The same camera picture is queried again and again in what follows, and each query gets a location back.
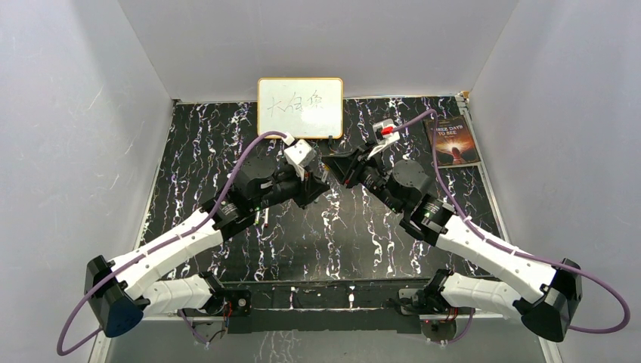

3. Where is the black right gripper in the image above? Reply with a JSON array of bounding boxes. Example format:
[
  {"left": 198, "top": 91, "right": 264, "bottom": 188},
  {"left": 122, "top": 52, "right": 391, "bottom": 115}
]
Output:
[{"left": 322, "top": 141, "right": 404, "bottom": 215}]

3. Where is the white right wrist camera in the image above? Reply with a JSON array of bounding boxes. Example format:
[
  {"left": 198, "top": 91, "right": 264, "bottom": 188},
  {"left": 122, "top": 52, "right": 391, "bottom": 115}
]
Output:
[{"left": 367, "top": 119, "right": 400, "bottom": 160}]

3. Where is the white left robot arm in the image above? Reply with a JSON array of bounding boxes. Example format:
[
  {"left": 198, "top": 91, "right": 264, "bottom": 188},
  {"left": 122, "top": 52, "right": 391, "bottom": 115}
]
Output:
[{"left": 85, "top": 152, "right": 330, "bottom": 337}]

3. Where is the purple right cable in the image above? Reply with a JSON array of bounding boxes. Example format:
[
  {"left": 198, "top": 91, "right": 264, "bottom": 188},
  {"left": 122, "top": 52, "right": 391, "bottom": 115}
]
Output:
[{"left": 382, "top": 109, "right": 631, "bottom": 334}]

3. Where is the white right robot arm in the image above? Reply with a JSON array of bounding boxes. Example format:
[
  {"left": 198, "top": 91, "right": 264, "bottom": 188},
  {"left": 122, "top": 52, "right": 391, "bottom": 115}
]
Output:
[{"left": 321, "top": 146, "right": 582, "bottom": 343}]

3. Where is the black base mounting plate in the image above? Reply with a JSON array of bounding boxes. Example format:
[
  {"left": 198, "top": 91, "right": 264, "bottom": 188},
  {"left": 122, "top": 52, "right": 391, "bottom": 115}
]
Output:
[{"left": 223, "top": 278, "right": 447, "bottom": 334}]

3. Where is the white dry-erase board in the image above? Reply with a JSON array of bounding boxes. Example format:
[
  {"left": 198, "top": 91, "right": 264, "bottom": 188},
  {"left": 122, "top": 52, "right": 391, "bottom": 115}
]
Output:
[{"left": 257, "top": 77, "right": 344, "bottom": 140}]

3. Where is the dark Three Days book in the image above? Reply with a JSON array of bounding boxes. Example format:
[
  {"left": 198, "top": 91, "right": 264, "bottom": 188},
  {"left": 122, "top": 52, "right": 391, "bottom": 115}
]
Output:
[{"left": 435, "top": 116, "right": 481, "bottom": 168}]

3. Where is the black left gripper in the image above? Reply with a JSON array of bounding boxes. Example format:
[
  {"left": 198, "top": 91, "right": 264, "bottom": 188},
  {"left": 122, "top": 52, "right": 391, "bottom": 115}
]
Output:
[{"left": 252, "top": 165, "right": 329, "bottom": 213}]

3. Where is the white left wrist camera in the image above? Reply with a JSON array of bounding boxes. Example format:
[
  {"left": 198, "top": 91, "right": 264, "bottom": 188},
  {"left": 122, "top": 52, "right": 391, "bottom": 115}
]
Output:
[{"left": 284, "top": 139, "right": 317, "bottom": 181}]

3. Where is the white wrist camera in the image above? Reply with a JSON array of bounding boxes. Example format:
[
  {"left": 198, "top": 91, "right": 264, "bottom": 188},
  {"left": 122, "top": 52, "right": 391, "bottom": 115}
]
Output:
[
  {"left": 367, "top": 119, "right": 400, "bottom": 160},
  {"left": 284, "top": 139, "right": 317, "bottom": 181}
]

